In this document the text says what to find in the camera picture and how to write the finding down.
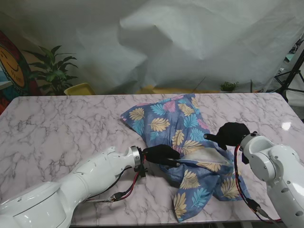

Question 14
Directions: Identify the white backdrop sheet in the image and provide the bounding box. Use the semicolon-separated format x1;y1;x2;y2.
0;0;304;95

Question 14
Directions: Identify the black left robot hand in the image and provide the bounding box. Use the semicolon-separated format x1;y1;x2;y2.
142;144;181;168

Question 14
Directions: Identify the yellow chair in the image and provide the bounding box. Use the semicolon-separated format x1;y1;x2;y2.
63;82;97;95

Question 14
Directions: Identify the red black right arm cable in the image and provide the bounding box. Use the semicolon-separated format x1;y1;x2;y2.
233;144;283;225

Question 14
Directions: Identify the white pillow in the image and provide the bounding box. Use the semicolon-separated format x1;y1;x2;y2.
184;152;230;164

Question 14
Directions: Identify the colourful smiley face mural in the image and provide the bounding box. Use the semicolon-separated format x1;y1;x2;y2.
0;29;36;114

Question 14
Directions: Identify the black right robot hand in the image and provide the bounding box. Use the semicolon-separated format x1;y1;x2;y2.
203;122;251;151

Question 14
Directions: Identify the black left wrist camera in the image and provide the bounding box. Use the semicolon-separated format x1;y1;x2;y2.
134;162;148;179

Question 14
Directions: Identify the black tripod stand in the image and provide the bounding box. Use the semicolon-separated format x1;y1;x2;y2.
274;32;304;103

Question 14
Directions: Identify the yellow wooden bench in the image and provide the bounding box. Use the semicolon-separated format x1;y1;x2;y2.
136;85;221;95

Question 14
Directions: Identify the blue leaf-print pillowcase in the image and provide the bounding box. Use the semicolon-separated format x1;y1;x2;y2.
120;94;252;223

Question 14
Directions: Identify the red black arm cable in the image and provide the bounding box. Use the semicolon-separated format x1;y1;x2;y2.
83;154;148;204
233;144;283;225

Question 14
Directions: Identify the red black left arm cable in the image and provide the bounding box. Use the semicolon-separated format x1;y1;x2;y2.
83;154;148;204

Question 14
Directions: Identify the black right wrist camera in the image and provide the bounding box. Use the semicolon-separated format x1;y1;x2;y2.
239;147;250;165

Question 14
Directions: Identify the large green potted plant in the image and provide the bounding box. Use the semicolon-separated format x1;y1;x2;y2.
23;45;79;95

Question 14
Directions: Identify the small green plant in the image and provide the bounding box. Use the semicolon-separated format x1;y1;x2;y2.
219;81;239;93

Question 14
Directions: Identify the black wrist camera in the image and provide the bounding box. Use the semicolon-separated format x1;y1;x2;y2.
134;162;148;179
239;147;250;165

